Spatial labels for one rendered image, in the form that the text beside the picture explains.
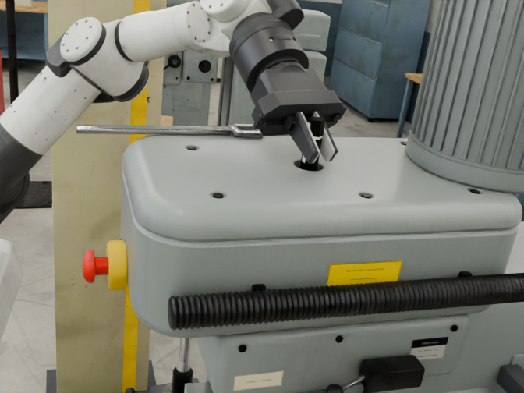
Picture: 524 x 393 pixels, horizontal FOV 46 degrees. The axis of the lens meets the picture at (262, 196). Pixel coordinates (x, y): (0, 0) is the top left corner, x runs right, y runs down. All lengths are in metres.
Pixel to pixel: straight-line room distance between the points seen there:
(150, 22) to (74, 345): 2.21
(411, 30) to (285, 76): 7.41
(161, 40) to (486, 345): 0.63
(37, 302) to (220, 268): 3.30
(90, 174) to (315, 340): 1.93
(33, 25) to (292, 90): 9.09
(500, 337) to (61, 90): 0.74
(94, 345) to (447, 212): 2.43
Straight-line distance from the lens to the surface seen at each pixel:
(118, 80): 1.01
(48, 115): 1.03
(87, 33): 0.98
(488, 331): 0.89
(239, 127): 0.86
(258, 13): 0.85
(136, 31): 0.96
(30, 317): 3.78
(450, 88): 0.79
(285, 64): 0.78
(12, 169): 1.06
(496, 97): 0.77
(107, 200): 2.62
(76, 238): 2.69
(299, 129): 0.74
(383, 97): 8.21
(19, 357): 3.51
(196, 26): 0.93
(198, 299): 0.62
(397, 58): 8.15
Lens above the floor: 2.15
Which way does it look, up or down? 23 degrees down
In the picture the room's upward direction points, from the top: 7 degrees clockwise
